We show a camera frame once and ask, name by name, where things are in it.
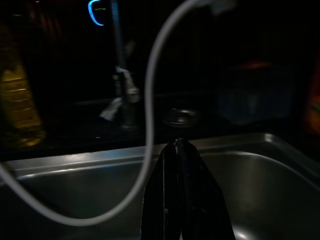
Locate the chrome kitchen faucet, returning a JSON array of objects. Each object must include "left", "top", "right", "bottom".
[{"left": 109, "top": 0, "right": 141, "bottom": 128}]

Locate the round metal lid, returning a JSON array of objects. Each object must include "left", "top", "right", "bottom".
[{"left": 161, "top": 107, "right": 201, "bottom": 129}]

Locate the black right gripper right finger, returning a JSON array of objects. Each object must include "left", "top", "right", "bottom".
[{"left": 177, "top": 138, "right": 236, "bottom": 240}]

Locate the white cable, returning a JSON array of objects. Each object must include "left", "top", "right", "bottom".
[{"left": 0, "top": 0, "right": 237, "bottom": 227}]

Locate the stainless steel sink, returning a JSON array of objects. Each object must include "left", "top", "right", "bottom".
[{"left": 0, "top": 132, "right": 320, "bottom": 240}]

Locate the translucent blue plastic container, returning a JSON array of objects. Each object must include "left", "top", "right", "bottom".
[{"left": 216, "top": 59, "right": 297, "bottom": 126}]

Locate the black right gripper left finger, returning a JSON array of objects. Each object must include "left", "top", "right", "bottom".
[{"left": 140, "top": 139, "right": 180, "bottom": 240}]

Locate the yellow cooking oil bottle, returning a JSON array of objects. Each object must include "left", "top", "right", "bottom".
[{"left": 0, "top": 22, "right": 47, "bottom": 148}]

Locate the glowing blue appliance light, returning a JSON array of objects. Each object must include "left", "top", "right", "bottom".
[{"left": 87, "top": 0, "right": 105, "bottom": 27}]

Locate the white tag on faucet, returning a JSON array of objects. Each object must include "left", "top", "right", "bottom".
[{"left": 99, "top": 96, "right": 124, "bottom": 122}]

